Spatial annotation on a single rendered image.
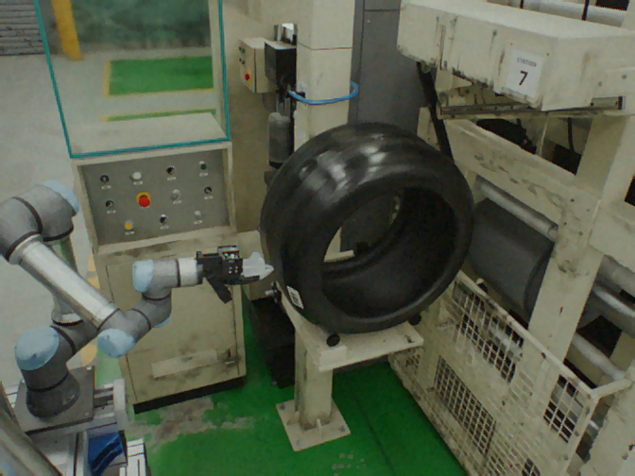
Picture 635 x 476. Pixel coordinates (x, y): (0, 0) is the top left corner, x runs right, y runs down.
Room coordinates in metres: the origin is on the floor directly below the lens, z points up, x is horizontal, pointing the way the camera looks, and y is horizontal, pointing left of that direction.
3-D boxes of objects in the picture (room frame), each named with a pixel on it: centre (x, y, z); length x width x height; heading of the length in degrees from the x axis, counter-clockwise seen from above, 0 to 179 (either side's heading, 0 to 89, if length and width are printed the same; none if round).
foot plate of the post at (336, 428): (1.58, -0.01, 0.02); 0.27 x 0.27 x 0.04; 22
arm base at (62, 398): (1.05, 0.77, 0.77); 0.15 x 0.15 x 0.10
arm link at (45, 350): (1.05, 0.77, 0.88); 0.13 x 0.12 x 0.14; 158
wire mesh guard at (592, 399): (1.26, -0.52, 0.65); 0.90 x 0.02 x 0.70; 22
